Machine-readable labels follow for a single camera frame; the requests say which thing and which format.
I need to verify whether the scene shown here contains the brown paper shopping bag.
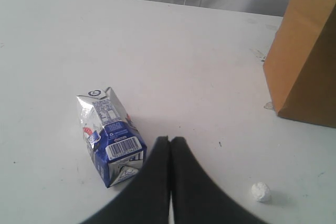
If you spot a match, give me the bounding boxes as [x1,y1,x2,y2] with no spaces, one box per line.
[263,0,335,127]

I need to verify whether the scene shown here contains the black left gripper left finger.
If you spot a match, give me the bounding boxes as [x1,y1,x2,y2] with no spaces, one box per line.
[83,136,171,224]

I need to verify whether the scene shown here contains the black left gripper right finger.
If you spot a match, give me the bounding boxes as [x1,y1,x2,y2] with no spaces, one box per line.
[171,137,264,223]

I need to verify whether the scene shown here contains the blue white milk carton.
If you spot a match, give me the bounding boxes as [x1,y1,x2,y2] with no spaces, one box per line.
[77,87,147,188]

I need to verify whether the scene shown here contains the white pebble candy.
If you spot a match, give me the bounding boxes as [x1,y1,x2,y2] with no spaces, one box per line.
[251,182,271,202]

